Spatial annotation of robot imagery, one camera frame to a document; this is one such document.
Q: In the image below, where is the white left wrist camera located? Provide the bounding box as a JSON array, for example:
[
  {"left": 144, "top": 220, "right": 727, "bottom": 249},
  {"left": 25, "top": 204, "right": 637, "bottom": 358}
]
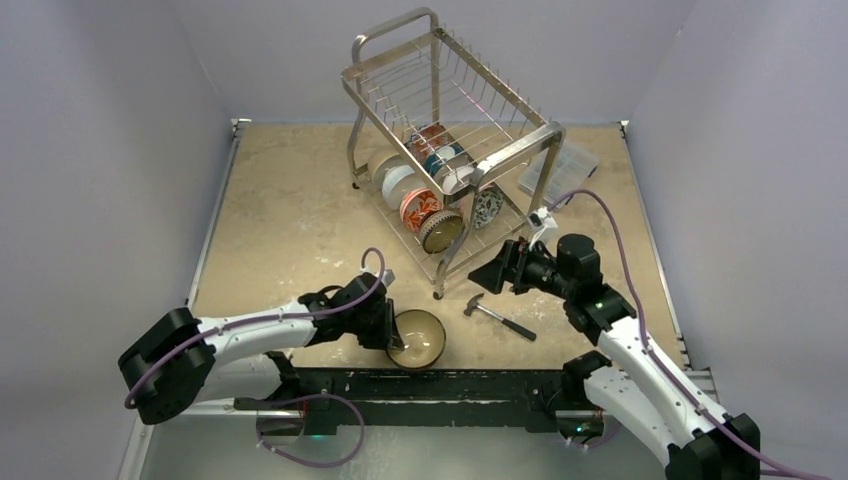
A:
[{"left": 360, "top": 267, "right": 396, "bottom": 288}]

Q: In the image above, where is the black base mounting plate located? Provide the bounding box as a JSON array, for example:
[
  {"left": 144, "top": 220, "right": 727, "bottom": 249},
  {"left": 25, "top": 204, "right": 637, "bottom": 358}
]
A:
[{"left": 234, "top": 367, "right": 609, "bottom": 442}]

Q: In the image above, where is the clear plastic compartment box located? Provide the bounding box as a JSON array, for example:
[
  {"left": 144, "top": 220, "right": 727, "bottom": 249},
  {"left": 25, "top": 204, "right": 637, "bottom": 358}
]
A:
[{"left": 518, "top": 139, "right": 600, "bottom": 206}]

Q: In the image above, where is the tan bowl with brown outside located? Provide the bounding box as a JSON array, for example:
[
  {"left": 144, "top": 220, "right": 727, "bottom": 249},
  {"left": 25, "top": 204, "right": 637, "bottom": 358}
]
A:
[{"left": 386, "top": 309, "right": 447, "bottom": 371}]

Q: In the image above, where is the black-handled claw hammer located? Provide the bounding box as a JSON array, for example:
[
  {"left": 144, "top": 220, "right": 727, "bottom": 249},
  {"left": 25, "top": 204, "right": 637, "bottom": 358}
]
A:
[{"left": 463, "top": 293, "right": 537, "bottom": 342}]

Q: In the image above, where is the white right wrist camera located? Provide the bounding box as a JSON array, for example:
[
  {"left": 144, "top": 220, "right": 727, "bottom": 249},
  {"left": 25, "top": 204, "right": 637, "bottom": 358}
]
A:
[{"left": 527, "top": 206, "right": 558, "bottom": 248}]

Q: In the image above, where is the white and teal bowl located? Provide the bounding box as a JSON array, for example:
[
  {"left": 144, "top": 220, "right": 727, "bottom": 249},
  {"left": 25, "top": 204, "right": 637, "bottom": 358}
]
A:
[{"left": 424, "top": 143, "right": 468, "bottom": 180}]

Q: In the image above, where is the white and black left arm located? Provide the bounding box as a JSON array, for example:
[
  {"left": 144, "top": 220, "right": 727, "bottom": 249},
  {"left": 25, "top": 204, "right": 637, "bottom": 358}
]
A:
[{"left": 118, "top": 270, "right": 403, "bottom": 425}]

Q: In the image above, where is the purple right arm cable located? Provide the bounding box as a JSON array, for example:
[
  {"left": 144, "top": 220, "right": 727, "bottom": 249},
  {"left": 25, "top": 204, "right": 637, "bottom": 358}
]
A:
[{"left": 546, "top": 188, "right": 829, "bottom": 480}]

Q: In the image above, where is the orange floral patterned bowl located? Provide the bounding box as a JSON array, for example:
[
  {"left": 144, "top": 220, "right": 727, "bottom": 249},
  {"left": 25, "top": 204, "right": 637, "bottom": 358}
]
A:
[{"left": 399, "top": 188, "right": 443, "bottom": 233}]

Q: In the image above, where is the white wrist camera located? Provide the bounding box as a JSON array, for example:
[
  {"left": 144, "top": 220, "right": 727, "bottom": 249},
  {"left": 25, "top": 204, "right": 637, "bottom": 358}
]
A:
[
  {"left": 360, "top": 267, "right": 396, "bottom": 288},
  {"left": 527, "top": 206, "right": 558, "bottom": 248}
]

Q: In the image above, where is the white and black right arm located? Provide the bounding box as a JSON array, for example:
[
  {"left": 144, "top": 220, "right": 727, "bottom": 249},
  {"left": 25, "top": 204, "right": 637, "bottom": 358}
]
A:
[{"left": 468, "top": 234, "right": 761, "bottom": 479}]

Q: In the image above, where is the stainless steel dish rack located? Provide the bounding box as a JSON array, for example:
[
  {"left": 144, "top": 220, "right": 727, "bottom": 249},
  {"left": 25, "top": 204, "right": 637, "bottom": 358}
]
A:
[{"left": 341, "top": 7, "right": 565, "bottom": 300}]

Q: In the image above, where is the black and white patterned bowl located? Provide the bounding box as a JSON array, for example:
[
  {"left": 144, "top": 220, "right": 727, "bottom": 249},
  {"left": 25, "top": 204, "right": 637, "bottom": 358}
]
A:
[{"left": 472, "top": 184, "right": 504, "bottom": 230}]

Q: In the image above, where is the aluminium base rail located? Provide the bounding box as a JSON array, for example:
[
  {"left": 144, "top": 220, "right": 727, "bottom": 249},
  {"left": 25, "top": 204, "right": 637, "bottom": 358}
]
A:
[{"left": 119, "top": 117, "right": 727, "bottom": 480}]

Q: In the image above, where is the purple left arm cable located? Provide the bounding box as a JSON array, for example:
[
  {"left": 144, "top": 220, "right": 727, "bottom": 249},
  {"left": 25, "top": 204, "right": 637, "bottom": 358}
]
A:
[{"left": 123, "top": 247, "right": 387, "bottom": 469}]

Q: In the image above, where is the dark brown glazed bowl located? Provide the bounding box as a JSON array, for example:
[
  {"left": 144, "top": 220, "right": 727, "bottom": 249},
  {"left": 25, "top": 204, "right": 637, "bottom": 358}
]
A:
[{"left": 417, "top": 209, "right": 463, "bottom": 254}]

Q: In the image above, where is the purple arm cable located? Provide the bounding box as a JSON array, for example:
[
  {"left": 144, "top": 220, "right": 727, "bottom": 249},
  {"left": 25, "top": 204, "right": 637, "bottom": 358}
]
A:
[
  {"left": 123, "top": 247, "right": 387, "bottom": 469},
  {"left": 546, "top": 188, "right": 829, "bottom": 480}
]

